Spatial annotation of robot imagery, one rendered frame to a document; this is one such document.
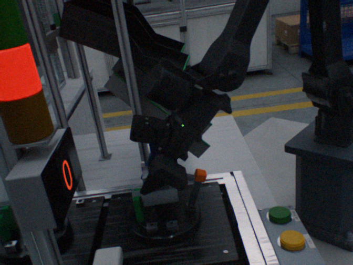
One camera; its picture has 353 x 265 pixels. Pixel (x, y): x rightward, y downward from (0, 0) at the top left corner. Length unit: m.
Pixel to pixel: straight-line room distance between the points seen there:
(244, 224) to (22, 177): 0.44
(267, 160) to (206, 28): 3.60
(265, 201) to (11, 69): 0.71
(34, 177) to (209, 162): 0.79
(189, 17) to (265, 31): 0.93
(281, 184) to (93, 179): 0.55
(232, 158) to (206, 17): 3.57
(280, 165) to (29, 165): 0.81
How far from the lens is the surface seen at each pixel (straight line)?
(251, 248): 0.68
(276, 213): 0.74
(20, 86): 0.41
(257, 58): 4.82
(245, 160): 1.13
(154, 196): 0.68
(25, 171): 0.42
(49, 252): 0.53
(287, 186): 1.02
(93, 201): 0.84
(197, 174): 0.67
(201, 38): 4.65
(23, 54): 0.41
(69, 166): 0.48
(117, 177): 1.13
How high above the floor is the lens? 1.42
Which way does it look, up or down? 24 degrees down
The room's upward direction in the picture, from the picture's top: 8 degrees counter-clockwise
